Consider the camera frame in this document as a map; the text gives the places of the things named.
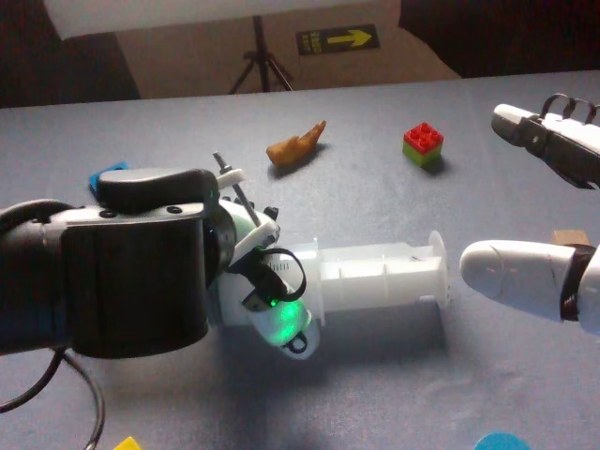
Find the black curtain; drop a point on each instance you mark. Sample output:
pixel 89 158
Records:
pixel 515 37
pixel 28 56

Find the black yellow arrow sign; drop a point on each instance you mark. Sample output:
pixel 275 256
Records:
pixel 337 40

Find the orange-brown toy food piece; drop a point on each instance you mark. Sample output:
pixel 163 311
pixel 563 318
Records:
pixel 293 147

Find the black tripod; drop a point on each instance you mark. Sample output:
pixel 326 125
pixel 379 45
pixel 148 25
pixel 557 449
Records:
pixel 258 47

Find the large clear plastic syringe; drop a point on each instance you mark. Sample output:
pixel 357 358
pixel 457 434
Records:
pixel 375 286

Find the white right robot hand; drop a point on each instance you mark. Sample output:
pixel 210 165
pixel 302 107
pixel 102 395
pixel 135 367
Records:
pixel 515 276

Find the tan wooden block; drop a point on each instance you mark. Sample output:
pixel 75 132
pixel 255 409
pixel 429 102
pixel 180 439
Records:
pixel 569 236

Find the red and green toy brick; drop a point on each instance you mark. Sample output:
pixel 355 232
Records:
pixel 423 143

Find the blue round disc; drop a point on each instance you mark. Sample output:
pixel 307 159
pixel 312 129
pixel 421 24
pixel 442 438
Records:
pixel 501 443

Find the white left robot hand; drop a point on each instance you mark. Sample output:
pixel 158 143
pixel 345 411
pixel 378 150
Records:
pixel 290 323

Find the blue square four-hole block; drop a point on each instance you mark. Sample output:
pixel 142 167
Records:
pixel 105 172

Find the grey table cloth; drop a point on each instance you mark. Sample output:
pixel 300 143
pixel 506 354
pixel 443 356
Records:
pixel 375 398

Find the yellow rectangular block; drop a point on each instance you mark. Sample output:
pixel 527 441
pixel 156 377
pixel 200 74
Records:
pixel 127 444

